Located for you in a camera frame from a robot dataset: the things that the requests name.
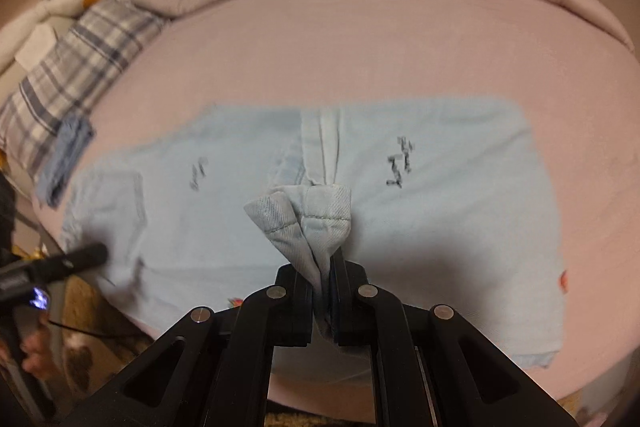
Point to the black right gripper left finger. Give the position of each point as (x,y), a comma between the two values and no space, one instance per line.
(211,368)

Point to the left hand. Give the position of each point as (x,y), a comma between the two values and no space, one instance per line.
(39,359)

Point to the folded blue denim garment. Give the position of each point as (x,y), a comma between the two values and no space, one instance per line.
(74,136)

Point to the pink bed sheet mattress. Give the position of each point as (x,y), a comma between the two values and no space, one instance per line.
(577,87)

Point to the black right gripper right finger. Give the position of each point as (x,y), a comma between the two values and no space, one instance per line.
(432,367)

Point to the plaid checkered pillow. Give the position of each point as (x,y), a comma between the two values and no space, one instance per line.
(73,77)

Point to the light blue denim pants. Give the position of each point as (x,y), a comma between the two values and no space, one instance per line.
(443,200)

